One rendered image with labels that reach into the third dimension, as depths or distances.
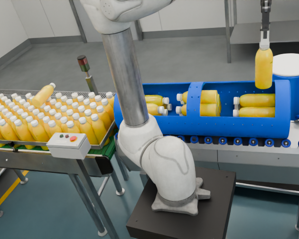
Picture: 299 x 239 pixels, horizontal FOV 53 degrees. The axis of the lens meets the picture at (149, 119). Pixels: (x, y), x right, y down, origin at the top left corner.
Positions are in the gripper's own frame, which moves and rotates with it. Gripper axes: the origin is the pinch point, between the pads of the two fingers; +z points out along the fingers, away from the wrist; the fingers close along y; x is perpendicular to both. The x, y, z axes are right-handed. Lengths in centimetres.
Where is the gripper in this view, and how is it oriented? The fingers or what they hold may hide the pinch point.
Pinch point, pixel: (265, 35)
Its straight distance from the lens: 135.0
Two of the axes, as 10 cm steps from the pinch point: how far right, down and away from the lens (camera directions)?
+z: 2.0, 7.8, 5.9
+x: -9.4, -0.2, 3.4
